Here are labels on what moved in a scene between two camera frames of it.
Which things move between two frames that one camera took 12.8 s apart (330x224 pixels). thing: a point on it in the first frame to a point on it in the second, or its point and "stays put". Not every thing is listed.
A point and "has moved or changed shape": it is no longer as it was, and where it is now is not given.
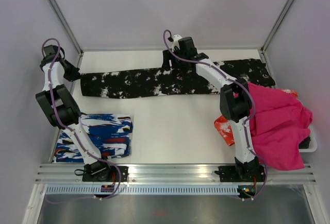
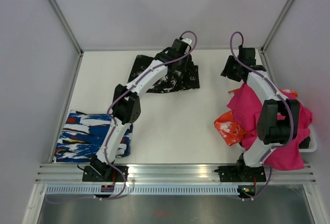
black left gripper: (75, 75) to (182, 67)
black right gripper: (166, 56) to (227, 70)
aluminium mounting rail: (60, 173) stays put
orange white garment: (225, 127) stays put
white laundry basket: (313, 144) stays put
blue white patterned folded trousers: (111, 134) stays put
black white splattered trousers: (180, 81) has moved or changed shape
